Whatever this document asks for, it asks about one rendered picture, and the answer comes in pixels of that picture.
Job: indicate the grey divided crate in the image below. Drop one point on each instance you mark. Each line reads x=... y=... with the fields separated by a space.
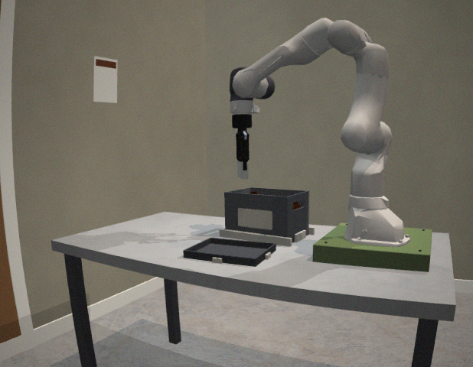
x=269 y=212

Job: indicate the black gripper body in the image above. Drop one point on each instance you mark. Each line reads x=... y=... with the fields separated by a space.
x=241 y=122

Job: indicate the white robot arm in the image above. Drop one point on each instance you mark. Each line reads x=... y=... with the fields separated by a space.
x=370 y=222

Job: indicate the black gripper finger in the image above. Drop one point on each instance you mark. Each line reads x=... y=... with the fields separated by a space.
x=238 y=156
x=244 y=150

